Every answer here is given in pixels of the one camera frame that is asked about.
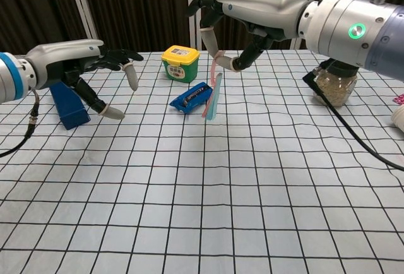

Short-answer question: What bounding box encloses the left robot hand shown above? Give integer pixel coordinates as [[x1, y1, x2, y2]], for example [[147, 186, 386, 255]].
[[25, 39, 145, 120]]

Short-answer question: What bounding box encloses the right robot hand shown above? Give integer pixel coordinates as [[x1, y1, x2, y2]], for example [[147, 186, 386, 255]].
[[186, 0, 315, 73]]

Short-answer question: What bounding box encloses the dark blue rectangular box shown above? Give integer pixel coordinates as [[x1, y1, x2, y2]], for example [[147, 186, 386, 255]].
[[50, 81, 91, 131]]

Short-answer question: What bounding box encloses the green tub yellow lid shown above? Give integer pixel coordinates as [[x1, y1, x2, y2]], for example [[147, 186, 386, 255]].
[[160, 45, 201, 83]]

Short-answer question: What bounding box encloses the grain jar black lid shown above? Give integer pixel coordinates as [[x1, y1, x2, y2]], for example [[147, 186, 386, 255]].
[[311, 61, 359, 108]]

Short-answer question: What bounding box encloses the blue snack packet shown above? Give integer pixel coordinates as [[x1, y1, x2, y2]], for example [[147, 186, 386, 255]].
[[169, 81, 217, 115]]

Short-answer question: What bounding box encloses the white paper cup stack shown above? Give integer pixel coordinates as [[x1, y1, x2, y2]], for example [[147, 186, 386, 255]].
[[390, 105, 404, 133]]

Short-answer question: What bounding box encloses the blue checked tablecloth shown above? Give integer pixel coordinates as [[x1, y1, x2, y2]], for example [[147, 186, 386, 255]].
[[0, 48, 404, 274]]

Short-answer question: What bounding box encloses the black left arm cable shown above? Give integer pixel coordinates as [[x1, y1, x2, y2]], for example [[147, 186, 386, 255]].
[[0, 86, 40, 158]]

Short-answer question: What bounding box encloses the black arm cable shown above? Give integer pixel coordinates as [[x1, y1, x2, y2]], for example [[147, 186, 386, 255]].
[[0, 86, 40, 158], [302, 70, 404, 172]]

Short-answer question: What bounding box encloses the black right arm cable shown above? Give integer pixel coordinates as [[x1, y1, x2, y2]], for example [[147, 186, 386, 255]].
[[302, 70, 404, 172]]

